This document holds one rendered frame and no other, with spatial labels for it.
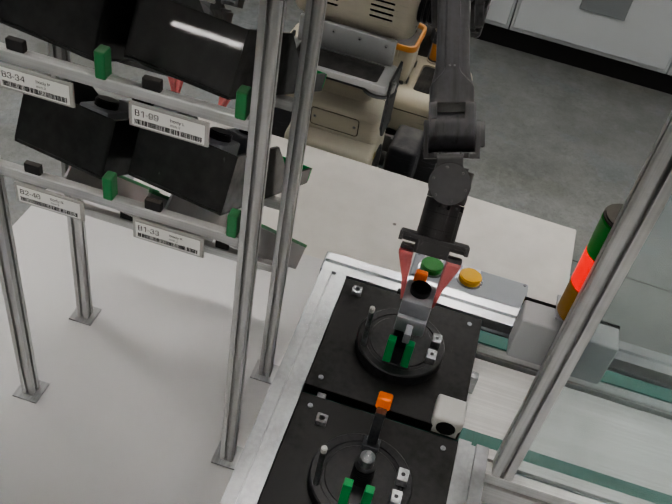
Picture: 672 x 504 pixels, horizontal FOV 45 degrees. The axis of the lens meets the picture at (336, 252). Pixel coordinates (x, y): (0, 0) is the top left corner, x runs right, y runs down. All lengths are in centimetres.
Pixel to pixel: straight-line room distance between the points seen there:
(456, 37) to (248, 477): 68
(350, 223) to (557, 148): 214
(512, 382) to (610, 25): 304
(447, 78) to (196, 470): 68
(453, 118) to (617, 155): 267
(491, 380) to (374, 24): 83
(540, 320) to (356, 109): 103
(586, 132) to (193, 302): 270
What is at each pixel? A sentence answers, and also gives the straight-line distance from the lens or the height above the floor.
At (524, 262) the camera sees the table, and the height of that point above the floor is 86.
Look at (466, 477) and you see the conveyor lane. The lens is 120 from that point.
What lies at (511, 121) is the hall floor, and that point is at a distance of 376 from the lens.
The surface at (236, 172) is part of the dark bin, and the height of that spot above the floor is 135.
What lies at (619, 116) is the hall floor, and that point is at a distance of 408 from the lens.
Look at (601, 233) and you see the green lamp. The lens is 92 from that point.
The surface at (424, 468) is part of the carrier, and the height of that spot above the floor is 97.
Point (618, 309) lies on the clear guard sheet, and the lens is 96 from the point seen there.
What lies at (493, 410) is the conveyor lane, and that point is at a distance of 133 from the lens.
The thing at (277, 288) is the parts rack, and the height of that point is 107.
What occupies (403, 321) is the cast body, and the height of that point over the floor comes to 107.
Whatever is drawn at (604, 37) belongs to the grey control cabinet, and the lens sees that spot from 427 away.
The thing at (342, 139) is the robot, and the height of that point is 80.
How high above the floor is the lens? 193
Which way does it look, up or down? 43 degrees down
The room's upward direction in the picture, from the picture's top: 11 degrees clockwise
